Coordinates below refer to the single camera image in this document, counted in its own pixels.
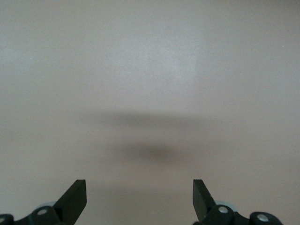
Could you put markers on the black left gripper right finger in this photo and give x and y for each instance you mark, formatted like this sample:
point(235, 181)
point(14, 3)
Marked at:
point(201, 204)

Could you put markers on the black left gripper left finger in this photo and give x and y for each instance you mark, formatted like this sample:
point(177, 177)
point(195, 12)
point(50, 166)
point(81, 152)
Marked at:
point(72, 206)

